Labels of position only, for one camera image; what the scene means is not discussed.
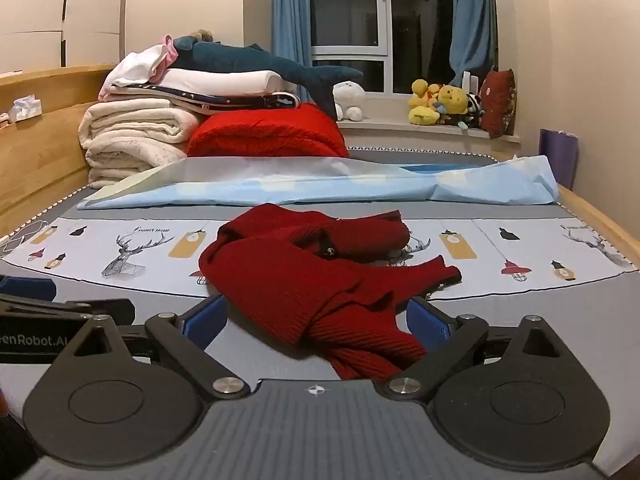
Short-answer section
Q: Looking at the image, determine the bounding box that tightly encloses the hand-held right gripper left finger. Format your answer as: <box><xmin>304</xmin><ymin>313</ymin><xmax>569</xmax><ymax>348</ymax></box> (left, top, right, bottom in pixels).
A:
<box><xmin>54</xmin><ymin>294</ymin><xmax>251</xmax><ymax>402</ymax></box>

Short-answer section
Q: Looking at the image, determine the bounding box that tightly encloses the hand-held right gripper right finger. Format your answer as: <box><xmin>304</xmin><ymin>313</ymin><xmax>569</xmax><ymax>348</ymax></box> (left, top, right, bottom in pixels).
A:
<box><xmin>385</xmin><ymin>296</ymin><xmax>581</xmax><ymax>403</ymax></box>

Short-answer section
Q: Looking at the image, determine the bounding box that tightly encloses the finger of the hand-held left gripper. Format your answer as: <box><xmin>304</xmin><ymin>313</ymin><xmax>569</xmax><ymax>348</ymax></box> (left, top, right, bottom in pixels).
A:
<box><xmin>0</xmin><ymin>275</ymin><xmax>137</xmax><ymax>326</ymax></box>

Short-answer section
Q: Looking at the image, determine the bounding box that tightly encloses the dark red knit sweater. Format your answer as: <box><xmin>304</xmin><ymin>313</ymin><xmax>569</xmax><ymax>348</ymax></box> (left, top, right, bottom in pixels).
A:
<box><xmin>198</xmin><ymin>203</ymin><xmax>462</xmax><ymax>381</ymax></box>

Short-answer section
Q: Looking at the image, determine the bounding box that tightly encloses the cream folded blanket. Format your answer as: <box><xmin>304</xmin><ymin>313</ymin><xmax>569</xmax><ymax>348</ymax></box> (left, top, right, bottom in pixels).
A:
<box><xmin>79</xmin><ymin>97</ymin><xmax>203</xmax><ymax>150</ymax></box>
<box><xmin>85</xmin><ymin>135</ymin><xmax>191</xmax><ymax>190</ymax></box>

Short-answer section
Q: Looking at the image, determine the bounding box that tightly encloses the light blue bed sheet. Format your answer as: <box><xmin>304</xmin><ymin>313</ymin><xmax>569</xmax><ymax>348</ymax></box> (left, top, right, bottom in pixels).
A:
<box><xmin>77</xmin><ymin>155</ymin><xmax>560</xmax><ymax>211</ymax></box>

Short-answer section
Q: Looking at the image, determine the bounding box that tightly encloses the tissue box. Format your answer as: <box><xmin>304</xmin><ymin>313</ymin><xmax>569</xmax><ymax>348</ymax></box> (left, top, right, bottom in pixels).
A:
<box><xmin>7</xmin><ymin>94</ymin><xmax>43</xmax><ymax>123</ymax></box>

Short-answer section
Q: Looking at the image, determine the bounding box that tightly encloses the white window sill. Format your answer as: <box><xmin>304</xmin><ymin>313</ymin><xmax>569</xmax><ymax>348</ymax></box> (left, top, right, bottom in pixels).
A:
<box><xmin>337</xmin><ymin>117</ymin><xmax>521</xmax><ymax>156</ymax></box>

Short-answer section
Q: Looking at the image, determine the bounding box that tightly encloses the red folded blanket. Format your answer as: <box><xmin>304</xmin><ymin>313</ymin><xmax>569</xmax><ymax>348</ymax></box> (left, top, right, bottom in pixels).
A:
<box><xmin>186</xmin><ymin>102</ymin><xmax>351</xmax><ymax>159</ymax></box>

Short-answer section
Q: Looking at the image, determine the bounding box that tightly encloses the purple paper bag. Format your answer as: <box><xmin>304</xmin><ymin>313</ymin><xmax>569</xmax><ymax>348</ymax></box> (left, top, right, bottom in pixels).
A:
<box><xmin>539</xmin><ymin>128</ymin><xmax>580</xmax><ymax>191</ymax></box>

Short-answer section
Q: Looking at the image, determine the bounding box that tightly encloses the yellow duck plush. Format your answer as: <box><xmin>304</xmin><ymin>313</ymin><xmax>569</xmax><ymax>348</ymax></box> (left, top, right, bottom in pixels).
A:
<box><xmin>407</xmin><ymin>79</ymin><xmax>442</xmax><ymax>126</ymax></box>

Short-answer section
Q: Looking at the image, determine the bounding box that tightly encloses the striped zebra plush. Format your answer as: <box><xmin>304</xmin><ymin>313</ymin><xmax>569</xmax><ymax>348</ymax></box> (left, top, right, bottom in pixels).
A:
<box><xmin>465</xmin><ymin>92</ymin><xmax>488</xmax><ymax>128</ymax></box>

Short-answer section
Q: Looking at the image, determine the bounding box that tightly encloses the yellow bear plush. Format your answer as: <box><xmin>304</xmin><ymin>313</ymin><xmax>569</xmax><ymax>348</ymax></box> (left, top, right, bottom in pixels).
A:
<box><xmin>432</xmin><ymin>85</ymin><xmax>471</xmax><ymax>126</ymax></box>

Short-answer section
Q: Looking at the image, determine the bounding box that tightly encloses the navy patterned quilt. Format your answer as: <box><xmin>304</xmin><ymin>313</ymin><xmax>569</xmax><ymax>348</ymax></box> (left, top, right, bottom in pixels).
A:
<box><xmin>100</xmin><ymin>85</ymin><xmax>301</xmax><ymax>111</ymax></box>

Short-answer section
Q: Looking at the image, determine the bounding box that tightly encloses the dark red cushion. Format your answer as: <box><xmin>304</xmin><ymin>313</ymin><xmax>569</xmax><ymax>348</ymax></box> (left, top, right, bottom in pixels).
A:
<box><xmin>480</xmin><ymin>67</ymin><xmax>517</xmax><ymax>139</ymax></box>

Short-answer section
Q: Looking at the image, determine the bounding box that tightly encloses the white seal plush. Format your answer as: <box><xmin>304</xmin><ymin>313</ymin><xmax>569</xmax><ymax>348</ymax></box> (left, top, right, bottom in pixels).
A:
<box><xmin>332</xmin><ymin>80</ymin><xmax>366</xmax><ymax>122</ymax></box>

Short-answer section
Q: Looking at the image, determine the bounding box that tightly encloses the white pillow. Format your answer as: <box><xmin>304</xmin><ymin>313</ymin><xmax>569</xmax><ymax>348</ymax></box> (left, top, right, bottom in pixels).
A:
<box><xmin>107</xmin><ymin>67</ymin><xmax>286</xmax><ymax>98</ymax></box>

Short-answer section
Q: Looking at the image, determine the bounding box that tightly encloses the white folded cloth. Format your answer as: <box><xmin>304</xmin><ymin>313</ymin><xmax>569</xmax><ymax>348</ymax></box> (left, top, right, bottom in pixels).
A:
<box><xmin>105</xmin><ymin>44</ymin><xmax>176</xmax><ymax>86</ymax></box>

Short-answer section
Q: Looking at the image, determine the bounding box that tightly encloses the teal shark plush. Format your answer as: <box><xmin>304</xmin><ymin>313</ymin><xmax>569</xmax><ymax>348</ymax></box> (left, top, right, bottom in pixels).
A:
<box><xmin>170</xmin><ymin>36</ymin><xmax>364</xmax><ymax>122</ymax></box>

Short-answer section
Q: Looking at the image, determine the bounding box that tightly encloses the cream wardrobe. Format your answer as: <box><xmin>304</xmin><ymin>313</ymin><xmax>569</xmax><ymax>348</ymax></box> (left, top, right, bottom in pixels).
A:
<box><xmin>0</xmin><ymin>0</ymin><xmax>128</xmax><ymax>73</ymax></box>

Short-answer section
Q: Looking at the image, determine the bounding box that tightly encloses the white framed window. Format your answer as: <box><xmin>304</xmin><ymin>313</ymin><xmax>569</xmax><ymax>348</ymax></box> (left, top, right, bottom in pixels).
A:
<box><xmin>307</xmin><ymin>0</ymin><xmax>468</xmax><ymax>96</ymax></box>

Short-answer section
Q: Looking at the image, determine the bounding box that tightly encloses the blue curtain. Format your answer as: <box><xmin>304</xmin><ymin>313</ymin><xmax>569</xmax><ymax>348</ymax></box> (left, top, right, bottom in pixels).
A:
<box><xmin>271</xmin><ymin>0</ymin><xmax>315</xmax><ymax>103</ymax></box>
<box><xmin>448</xmin><ymin>0</ymin><xmax>499</xmax><ymax>88</ymax></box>

